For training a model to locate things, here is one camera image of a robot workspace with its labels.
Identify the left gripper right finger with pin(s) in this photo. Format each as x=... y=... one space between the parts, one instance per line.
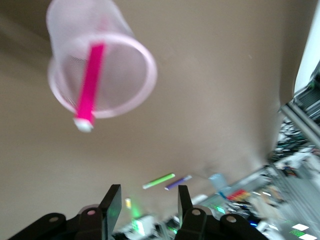
x=185 y=207

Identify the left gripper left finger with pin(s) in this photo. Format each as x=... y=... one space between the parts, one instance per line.
x=112 y=207

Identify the pink marker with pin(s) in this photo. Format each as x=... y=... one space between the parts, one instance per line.
x=91 y=82

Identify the purple marker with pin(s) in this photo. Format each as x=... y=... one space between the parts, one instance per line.
x=177 y=183

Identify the green marker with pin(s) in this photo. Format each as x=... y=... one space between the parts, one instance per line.
x=158 y=180

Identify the blue mesh cup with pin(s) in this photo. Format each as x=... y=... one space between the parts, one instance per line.
x=217 y=181

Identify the pink translucent plastic cup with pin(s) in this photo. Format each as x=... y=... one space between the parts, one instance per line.
x=75 y=25

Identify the aluminium frame bar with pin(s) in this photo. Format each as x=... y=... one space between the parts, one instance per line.
x=300 y=116

